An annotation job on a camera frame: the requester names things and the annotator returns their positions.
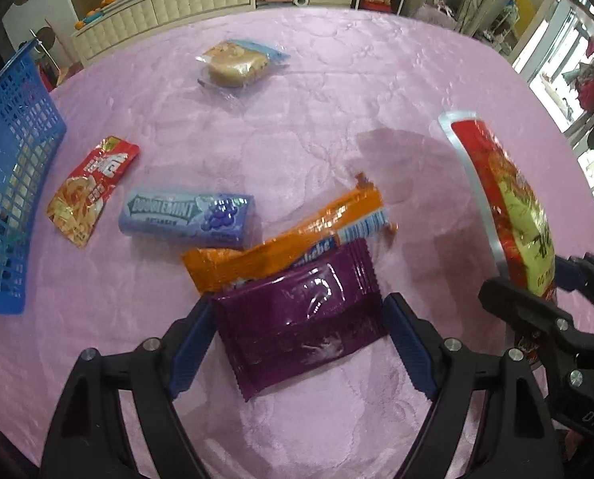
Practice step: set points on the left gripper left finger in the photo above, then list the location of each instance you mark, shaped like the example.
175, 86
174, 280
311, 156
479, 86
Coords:
185, 345

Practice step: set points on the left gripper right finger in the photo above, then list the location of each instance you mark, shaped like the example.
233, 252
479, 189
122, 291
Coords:
417, 342

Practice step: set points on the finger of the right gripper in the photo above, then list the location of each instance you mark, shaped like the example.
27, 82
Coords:
575, 274
527, 314

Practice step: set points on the purple snack wrapper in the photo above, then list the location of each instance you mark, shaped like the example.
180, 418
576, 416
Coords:
292, 323

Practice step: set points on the red green snack bag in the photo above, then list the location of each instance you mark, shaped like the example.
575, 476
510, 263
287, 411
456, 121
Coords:
515, 222

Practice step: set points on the orange candy wrapper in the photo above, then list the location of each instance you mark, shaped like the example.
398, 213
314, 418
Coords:
359, 213

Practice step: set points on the small orange noodle snack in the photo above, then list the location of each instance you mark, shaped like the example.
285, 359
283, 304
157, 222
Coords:
79, 201

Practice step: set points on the blue plastic basket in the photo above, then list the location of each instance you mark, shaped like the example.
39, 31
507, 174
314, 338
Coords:
31, 131

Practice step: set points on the blue Doublemint gum pack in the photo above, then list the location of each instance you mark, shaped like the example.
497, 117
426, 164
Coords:
200, 219

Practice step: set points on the pink table cloth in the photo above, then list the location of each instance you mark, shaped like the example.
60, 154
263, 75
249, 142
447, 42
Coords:
361, 93

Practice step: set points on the wrapped bread bun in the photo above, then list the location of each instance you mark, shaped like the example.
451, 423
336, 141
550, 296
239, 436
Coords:
236, 63

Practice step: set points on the pink tote bag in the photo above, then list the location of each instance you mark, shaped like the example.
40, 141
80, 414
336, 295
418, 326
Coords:
437, 15

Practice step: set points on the oranges on cabinet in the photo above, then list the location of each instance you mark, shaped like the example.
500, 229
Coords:
93, 15

